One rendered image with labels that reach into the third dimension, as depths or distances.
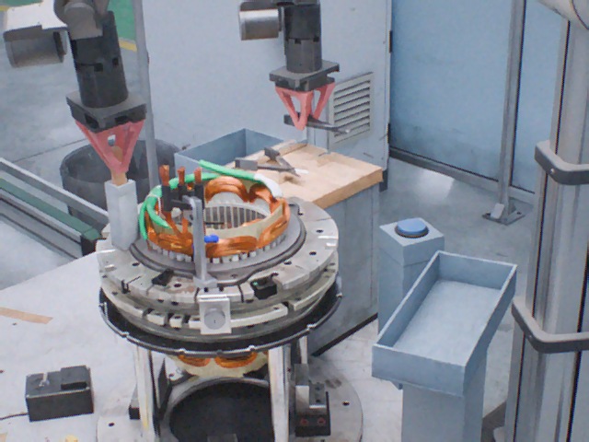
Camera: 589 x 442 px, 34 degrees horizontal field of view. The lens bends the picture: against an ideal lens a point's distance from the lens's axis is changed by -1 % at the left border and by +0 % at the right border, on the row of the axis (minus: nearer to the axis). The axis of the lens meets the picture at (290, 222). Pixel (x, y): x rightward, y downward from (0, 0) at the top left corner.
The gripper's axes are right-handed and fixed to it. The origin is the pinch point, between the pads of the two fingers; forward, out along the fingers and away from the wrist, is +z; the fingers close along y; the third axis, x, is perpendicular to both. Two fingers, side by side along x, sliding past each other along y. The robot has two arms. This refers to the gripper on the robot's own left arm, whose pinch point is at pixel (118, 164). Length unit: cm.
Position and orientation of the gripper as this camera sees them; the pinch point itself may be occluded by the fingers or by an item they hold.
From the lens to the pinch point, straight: 122.7
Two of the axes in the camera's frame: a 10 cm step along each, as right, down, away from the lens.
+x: 8.1, -3.5, 4.7
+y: 5.8, 3.8, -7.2
